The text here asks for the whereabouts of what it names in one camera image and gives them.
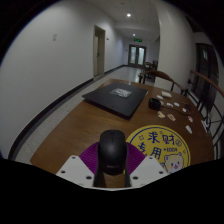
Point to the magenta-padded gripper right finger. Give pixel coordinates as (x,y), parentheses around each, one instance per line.
(148,168)

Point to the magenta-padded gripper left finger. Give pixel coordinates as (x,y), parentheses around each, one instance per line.
(75,170)

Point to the black computer mouse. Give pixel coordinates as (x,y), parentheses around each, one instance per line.
(112,150)

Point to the round yellow printed mouse pad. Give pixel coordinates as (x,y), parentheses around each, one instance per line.
(156,141)

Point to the small white packet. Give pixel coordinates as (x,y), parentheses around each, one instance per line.
(169,104)
(159,97)
(161,114)
(190,118)
(189,129)
(171,117)

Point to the small black round box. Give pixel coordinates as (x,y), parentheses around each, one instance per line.
(154,103)

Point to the small white box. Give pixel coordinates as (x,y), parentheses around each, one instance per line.
(166,94)

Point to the flat black board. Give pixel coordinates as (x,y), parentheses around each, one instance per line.
(113,100)

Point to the wooden chair with curved back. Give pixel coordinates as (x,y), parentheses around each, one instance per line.
(163,74)

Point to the glass double door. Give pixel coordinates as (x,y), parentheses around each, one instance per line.
(137,55)

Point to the beige side door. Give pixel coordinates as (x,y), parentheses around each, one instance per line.
(99,51)

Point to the green exit sign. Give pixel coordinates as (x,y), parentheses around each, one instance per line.
(138,40)

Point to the round ceiling light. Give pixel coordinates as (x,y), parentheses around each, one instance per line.
(134,34)
(128,15)

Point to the wooden chair with metal frame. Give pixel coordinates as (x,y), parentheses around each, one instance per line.
(208,100)

